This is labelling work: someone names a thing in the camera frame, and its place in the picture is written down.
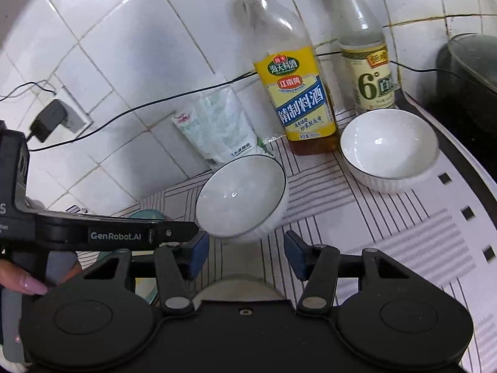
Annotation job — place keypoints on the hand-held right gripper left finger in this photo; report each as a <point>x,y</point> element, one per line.
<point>197,255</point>

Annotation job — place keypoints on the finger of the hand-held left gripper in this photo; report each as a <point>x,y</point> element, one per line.
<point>174,231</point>

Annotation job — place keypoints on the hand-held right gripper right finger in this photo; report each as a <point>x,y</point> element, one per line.
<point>295,254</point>

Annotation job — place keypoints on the blue fried egg plate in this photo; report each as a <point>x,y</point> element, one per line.
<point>146,216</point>

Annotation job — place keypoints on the person's left hand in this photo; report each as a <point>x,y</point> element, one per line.
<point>23,279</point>

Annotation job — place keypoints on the white salt bag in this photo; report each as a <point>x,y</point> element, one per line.
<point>219,132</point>

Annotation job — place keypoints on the black power adapter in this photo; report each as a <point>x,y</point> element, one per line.
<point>48,121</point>

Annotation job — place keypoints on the yellow label cooking wine bottle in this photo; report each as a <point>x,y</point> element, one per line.
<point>295,93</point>

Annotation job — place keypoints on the black stove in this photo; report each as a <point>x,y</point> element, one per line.
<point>466,163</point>

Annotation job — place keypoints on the clear vinegar bottle yellow cap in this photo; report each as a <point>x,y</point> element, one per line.
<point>369,74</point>

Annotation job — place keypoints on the white wall socket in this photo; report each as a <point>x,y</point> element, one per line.
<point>77,118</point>

